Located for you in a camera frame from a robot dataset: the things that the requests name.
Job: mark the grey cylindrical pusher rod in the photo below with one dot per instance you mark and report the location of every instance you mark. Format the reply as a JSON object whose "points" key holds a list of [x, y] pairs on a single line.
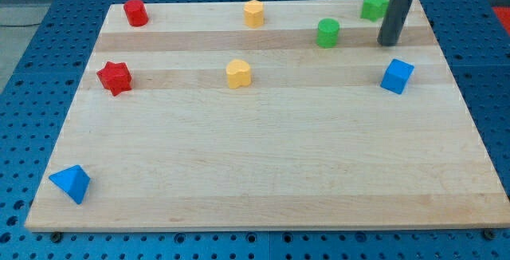
{"points": [[393, 22]]}

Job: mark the green cylinder block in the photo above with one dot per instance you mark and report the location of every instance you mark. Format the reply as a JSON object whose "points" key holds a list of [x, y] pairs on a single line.
{"points": [[327, 33]]}

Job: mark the yellow heart block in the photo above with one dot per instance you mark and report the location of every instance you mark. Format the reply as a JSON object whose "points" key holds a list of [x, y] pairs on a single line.
{"points": [[238, 74]]}

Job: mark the green star block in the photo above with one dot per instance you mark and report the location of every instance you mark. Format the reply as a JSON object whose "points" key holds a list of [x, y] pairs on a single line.
{"points": [[373, 10]]}

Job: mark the blue cube block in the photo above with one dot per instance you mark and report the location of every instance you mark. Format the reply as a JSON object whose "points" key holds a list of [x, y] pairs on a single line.
{"points": [[396, 76]]}

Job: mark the red object at right edge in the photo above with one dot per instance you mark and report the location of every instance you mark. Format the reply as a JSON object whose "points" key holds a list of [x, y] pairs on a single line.
{"points": [[503, 15]]}

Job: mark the yellow hexagon block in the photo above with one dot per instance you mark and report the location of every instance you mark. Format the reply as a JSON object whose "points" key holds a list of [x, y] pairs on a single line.
{"points": [[254, 14]]}

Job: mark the wooden board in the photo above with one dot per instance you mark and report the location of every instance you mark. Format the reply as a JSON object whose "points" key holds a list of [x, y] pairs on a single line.
{"points": [[314, 143]]}

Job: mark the red cylinder block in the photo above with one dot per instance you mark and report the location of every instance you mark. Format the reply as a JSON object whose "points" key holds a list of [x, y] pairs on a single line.
{"points": [[136, 13]]}

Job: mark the red star block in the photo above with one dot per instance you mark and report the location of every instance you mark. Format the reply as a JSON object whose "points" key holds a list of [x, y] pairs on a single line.
{"points": [[115, 77]]}

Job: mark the blue triangle block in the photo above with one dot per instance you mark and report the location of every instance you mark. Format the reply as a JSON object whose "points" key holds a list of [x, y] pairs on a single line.
{"points": [[73, 181]]}

